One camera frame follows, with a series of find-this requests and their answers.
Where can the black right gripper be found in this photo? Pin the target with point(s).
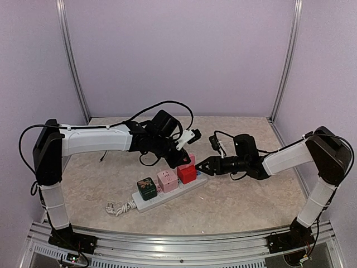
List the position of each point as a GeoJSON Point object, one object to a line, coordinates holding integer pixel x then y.
{"type": "Point", "coordinates": [212, 160]}

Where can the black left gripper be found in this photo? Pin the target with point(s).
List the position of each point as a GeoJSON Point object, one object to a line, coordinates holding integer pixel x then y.
{"type": "Point", "coordinates": [177, 162]}

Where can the white power strip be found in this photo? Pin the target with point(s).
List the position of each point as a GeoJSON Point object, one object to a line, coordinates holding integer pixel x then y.
{"type": "Point", "coordinates": [161, 197]}

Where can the pink folding extension socket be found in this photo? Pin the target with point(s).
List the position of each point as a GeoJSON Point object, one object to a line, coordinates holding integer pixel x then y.
{"type": "Point", "coordinates": [192, 160]}

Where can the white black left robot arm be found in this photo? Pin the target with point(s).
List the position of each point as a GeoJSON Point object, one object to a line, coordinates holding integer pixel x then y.
{"type": "Point", "coordinates": [58, 140]}

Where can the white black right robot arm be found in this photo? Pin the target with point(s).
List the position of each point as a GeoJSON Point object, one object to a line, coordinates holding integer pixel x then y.
{"type": "Point", "coordinates": [332, 155]}

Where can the red cube socket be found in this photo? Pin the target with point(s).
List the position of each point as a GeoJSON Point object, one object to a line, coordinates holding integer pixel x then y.
{"type": "Point", "coordinates": [187, 174]}

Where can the pink cube socket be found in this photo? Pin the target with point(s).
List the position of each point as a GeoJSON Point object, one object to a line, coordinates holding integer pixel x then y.
{"type": "Point", "coordinates": [167, 180]}

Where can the dark green cube socket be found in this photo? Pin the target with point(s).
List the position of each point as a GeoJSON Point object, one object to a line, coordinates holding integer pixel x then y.
{"type": "Point", "coordinates": [147, 188]}

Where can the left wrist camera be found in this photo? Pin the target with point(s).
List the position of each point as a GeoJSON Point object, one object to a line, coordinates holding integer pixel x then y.
{"type": "Point", "coordinates": [188, 137]}

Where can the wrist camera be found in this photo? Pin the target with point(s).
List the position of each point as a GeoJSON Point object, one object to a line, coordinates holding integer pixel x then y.
{"type": "Point", "coordinates": [188, 137]}
{"type": "Point", "coordinates": [217, 146]}

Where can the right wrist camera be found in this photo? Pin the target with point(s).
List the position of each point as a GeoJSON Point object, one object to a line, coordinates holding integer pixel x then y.
{"type": "Point", "coordinates": [217, 146]}

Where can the aluminium front rail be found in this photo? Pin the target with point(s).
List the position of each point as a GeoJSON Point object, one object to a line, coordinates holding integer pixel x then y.
{"type": "Point", "coordinates": [119, 249]}

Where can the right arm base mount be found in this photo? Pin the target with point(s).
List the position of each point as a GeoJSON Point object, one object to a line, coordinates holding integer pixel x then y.
{"type": "Point", "coordinates": [280, 242]}

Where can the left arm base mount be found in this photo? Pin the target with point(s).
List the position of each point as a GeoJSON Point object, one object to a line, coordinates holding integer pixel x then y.
{"type": "Point", "coordinates": [82, 243]}

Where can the right aluminium frame post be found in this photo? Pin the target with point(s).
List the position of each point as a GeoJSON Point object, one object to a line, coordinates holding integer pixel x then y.
{"type": "Point", "coordinates": [288, 60]}

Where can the aluminium frame post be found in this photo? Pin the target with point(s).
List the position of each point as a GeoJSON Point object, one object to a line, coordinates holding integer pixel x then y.
{"type": "Point", "coordinates": [64, 27]}
{"type": "Point", "coordinates": [288, 60]}

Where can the left aluminium frame post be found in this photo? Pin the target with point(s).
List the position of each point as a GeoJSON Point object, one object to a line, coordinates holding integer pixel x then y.
{"type": "Point", "coordinates": [64, 27]}

